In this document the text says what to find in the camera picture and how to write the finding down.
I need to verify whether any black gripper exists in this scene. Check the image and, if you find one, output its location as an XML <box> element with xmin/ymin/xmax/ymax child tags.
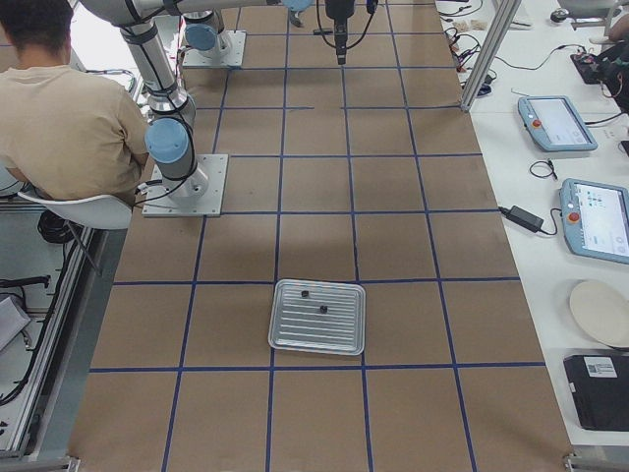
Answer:
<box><xmin>324</xmin><ymin>0</ymin><xmax>355</xmax><ymax>65</ymax></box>

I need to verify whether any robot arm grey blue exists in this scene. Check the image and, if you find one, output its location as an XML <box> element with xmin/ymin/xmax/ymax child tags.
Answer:
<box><xmin>83</xmin><ymin>1</ymin><xmax>269</xmax><ymax>199</ymax></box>
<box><xmin>177</xmin><ymin>1</ymin><xmax>359</xmax><ymax>69</ymax></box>

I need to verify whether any silver ribbed metal tray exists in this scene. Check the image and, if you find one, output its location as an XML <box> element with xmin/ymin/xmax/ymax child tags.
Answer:
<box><xmin>268</xmin><ymin>279</ymin><xmax>366</xmax><ymax>356</ymax></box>

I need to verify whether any upper teach pendant tablet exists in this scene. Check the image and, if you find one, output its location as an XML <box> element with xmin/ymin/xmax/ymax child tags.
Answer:
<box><xmin>517</xmin><ymin>95</ymin><xmax>598</xmax><ymax>152</ymax></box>

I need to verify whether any teach pendant tablet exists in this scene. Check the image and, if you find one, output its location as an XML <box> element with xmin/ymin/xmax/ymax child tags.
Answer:
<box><xmin>559</xmin><ymin>178</ymin><xmax>628</xmax><ymax>265</ymax></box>
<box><xmin>517</xmin><ymin>95</ymin><xmax>598</xmax><ymax>152</ymax></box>

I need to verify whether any black power adapter brick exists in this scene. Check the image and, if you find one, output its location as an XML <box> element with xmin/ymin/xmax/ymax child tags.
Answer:
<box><xmin>507</xmin><ymin>206</ymin><xmax>543</xmax><ymax>233</ymax></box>

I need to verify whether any seated person beige shirt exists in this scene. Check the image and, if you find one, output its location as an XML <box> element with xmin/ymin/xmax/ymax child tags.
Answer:
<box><xmin>1</xmin><ymin>1</ymin><xmax>148</xmax><ymax>205</ymax></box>

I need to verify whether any white plastic chair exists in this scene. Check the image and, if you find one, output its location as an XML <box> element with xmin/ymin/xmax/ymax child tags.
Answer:
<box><xmin>17</xmin><ymin>190</ymin><xmax>134</xmax><ymax>276</ymax></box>

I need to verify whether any lower teach pendant tablet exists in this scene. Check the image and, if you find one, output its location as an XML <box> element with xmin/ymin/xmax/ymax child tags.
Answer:
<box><xmin>559</xmin><ymin>178</ymin><xmax>628</xmax><ymax>265</ymax></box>

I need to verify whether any beige round plate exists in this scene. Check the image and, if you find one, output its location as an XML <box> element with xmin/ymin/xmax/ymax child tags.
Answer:
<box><xmin>569</xmin><ymin>280</ymin><xmax>628</xmax><ymax>350</ymax></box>

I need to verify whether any black laptop with label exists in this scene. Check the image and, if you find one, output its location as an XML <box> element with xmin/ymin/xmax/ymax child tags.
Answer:
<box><xmin>563</xmin><ymin>355</ymin><xmax>628</xmax><ymax>432</ymax></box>

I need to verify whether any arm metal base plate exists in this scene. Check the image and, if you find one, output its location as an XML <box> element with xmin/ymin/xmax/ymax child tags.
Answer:
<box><xmin>142</xmin><ymin>154</ymin><xmax>229</xmax><ymax>217</ymax></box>
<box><xmin>183</xmin><ymin>26</ymin><xmax>247</xmax><ymax>69</ymax></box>

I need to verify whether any aluminium frame post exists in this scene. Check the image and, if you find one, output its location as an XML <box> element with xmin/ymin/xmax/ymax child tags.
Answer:
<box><xmin>460</xmin><ymin>0</ymin><xmax>521</xmax><ymax>112</ymax></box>

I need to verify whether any small black usb cable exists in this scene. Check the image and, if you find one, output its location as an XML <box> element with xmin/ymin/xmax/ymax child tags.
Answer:
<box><xmin>529</xmin><ymin>157</ymin><xmax>558</xmax><ymax>182</ymax></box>

